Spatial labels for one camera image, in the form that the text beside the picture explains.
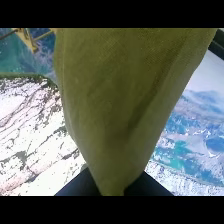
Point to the mustard yellow shirt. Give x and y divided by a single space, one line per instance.
133 100

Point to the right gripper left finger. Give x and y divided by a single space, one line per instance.
80 186

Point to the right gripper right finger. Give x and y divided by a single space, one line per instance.
146 186

